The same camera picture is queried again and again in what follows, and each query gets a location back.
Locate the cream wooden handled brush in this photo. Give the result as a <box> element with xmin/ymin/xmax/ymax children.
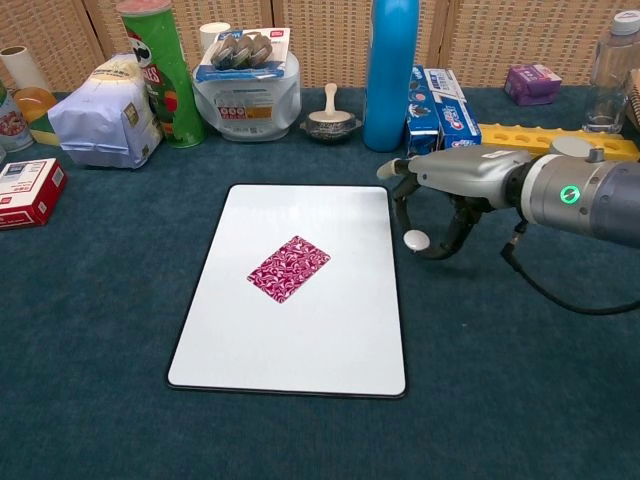
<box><xmin>308</xmin><ymin>82</ymin><xmax>349</xmax><ymax>123</ymax></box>

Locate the tape rolls retail pack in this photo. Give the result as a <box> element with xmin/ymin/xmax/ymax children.
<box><xmin>194</xmin><ymin>27</ymin><xmax>293</xmax><ymax>84</ymax></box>

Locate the amber orange jar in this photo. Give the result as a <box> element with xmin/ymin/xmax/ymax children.
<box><xmin>11</xmin><ymin>85</ymin><xmax>59</xmax><ymax>124</ymax></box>

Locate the clear plastic storage container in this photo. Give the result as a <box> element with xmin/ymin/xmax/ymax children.
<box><xmin>191</xmin><ymin>51</ymin><xmax>303</xmax><ymax>143</ymax></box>

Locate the purple small box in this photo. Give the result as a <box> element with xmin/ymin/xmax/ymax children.
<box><xmin>503</xmin><ymin>63</ymin><xmax>564</xmax><ymax>108</ymax></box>

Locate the kraft spiral notebook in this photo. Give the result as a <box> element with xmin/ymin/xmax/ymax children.
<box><xmin>621</xmin><ymin>68</ymin><xmax>640</xmax><ymax>137</ymax></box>

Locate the rattan folding screen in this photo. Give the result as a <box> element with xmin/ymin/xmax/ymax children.
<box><xmin>0</xmin><ymin>0</ymin><xmax>640</xmax><ymax>94</ymax></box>

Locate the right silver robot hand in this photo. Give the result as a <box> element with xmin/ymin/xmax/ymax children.
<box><xmin>376</xmin><ymin>147</ymin><xmax>534</xmax><ymax>261</ymax></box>

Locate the green Pringles can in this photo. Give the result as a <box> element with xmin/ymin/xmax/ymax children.
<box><xmin>116</xmin><ymin>0</ymin><xmax>209</xmax><ymax>150</ymax></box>

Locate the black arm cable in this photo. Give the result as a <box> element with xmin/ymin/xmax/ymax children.
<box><xmin>499</xmin><ymin>223</ymin><xmax>640</xmax><ymax>317</ymax></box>

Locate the blue Oreo box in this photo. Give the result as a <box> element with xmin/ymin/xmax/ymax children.
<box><xmin>404</xmin><ymin>65</ymin><xmax>444</xmax><ymax>157</ymax></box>

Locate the white rectangular board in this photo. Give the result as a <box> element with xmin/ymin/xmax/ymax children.
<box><xmin>166</xmin><ymin>183</ymin><xmax>408</xmax><ymax>400</ymax></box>

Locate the green yellow sponge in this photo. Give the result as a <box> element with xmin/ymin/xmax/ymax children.
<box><xmin>28</xmin><ymin>111</ymin><xmax>65</xmax><ymax>148</ymax></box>

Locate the yellow block with holes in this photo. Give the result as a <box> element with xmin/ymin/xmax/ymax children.
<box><xmin>476</xmin><ymin>122</ymin><xmax>640</xmax><ymax>163</ymax></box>

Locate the red white small box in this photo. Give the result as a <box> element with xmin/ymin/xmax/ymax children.
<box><xmin>0</xmin><ymin>157</ymin><xmax>69</xmax><ymax>231</ymax></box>

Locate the small black bowl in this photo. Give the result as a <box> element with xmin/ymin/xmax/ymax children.
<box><xmin>299</xmin><ymin>112</ymin><xmax>363</xmax><ymax>145</ymax></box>

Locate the blue white toothpaste box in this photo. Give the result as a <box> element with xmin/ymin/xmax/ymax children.
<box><xmin>423</xmin><ymin>68</ymin><xmax>483</xmax><ymax>152</ymax></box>

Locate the clear water bottle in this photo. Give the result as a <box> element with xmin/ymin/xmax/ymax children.
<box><xmin>581</xmin><ymin>9</ymin><xmax>640</xmax><ymax>136</ymax></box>

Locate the teal table cloth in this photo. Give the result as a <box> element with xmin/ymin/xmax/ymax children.
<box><xmin>0</xmin><ymin>84</ymin><xmax>640</xmax><ymax>480</ymax></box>

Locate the pale lavender paper bag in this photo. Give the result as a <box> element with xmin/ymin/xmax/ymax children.
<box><xmin>46</xmin><ymin>53</ymin><xmax>165</xmax><ymax>171</ymax></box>

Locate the blue sports bottle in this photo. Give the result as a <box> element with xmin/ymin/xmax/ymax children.
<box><xmin>361</xmin><ymin>0</ymin><xmax>422</xmax><ymax>153</ymax></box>

